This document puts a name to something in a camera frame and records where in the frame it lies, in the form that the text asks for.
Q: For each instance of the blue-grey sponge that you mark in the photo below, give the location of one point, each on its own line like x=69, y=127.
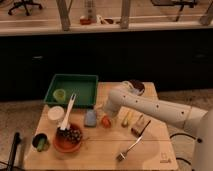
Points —
x=90, y=118

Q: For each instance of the silver fork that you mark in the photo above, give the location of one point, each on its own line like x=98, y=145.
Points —
x=122, y=155

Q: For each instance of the red-orange apple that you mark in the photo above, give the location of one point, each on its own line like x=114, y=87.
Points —
x=105, y=121

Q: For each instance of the dark mug with green item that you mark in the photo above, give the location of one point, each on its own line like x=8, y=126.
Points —
x=40, y=142

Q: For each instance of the yellow banana piece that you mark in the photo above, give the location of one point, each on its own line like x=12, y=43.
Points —
x=127, y=119

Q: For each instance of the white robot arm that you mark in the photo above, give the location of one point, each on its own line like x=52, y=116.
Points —
x=193, y=120

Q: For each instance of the red object on shelf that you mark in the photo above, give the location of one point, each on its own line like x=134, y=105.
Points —
x=84, y=21

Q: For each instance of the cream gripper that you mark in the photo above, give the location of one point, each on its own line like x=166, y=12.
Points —
x=107, y=109

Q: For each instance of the white round lid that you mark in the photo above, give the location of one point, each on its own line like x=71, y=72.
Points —
x=55, y=113

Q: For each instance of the wooden shelf rail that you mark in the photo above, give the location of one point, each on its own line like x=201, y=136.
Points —
x=133, y=27

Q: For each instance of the black stand left edge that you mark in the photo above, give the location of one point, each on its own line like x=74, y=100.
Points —
x=15, y=143

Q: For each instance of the dark bowl with cloth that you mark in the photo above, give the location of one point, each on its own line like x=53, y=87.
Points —
x=138, y=87

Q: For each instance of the orange bowl with grapes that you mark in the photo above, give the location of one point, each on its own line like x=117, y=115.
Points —
x=68, y=140

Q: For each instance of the green plastic tray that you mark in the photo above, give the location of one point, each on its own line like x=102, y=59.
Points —
x=84, y=86

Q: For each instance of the light green cup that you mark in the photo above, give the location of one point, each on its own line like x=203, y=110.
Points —
x=59, y=95

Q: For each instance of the black office chair base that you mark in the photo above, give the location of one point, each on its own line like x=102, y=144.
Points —
x=24, y=3

